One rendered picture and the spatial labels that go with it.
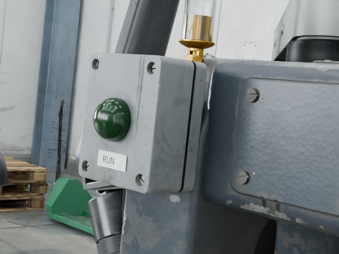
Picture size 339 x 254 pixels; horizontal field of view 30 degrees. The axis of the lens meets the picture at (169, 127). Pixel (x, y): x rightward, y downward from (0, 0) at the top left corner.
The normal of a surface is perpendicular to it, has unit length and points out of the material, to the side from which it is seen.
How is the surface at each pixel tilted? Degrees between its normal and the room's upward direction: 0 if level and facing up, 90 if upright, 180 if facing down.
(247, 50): 90
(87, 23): 90
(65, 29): 90
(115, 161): 90
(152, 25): 74
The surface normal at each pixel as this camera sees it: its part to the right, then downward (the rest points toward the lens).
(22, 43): 0.70, 0.11
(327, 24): -0.48, 0.00
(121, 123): 0.36, 0.19
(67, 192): 0.71, -0.14
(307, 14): -0.86, -0.07
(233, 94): -0.70, -0.04
